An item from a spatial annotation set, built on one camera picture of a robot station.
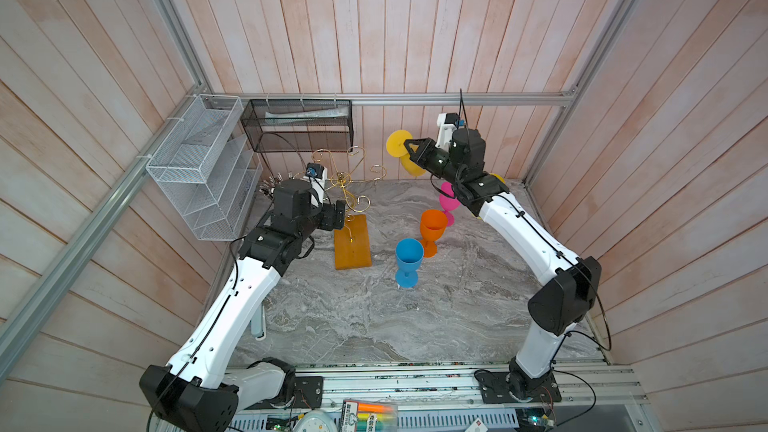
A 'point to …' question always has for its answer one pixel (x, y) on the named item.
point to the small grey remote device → (258, 322)
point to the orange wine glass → (432, 225)
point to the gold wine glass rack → (352, 244)
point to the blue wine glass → (409, 254)
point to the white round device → (316, 420)
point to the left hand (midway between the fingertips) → (328, 205)
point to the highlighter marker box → (368, 417)
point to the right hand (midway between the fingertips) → (400, 142)
